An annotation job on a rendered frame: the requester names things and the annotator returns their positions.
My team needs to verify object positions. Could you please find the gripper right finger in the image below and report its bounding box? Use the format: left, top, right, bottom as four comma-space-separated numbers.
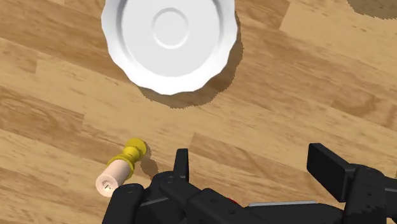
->
306, 143, 397, 224

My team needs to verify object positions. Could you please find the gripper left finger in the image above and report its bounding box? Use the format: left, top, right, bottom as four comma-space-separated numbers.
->
102, 148, 249, 224

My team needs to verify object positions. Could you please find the yellow and cream pepper mill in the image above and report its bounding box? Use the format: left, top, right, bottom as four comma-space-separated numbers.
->
95, 137, 148, 198

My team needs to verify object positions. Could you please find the white scalloped plate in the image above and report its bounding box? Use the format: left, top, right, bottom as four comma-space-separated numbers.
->
101, 0, 239, 95

